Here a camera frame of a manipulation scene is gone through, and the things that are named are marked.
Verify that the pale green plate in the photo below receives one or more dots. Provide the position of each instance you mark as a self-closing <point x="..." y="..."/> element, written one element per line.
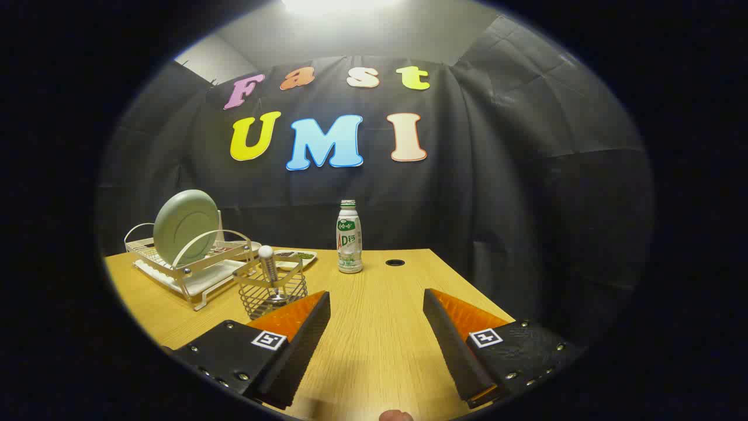
<point x="184" y="228"/>

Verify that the white drip tray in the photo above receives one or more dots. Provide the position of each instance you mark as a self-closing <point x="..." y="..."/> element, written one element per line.
<point x="216" y="278"/>

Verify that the ceiling light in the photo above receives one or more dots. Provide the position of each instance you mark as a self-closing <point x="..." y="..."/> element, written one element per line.
<point x="339" y="4"/>

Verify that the black backdrop cloth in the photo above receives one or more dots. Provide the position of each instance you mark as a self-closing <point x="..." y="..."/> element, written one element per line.
<point x="497" y="175"/>

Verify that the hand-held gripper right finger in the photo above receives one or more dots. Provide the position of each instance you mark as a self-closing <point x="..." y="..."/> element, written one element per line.
<point x="450" y="345"/>

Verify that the white divided bean tray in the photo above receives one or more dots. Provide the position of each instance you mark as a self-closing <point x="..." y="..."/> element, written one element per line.
<point x="292" y="262"/>

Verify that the white drink bottle green label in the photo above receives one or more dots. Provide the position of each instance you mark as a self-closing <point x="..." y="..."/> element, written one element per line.
<point x="349" y="245"/>

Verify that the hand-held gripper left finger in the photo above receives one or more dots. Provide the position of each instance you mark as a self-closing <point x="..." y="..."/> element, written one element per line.
<point x="304" y="339"/>

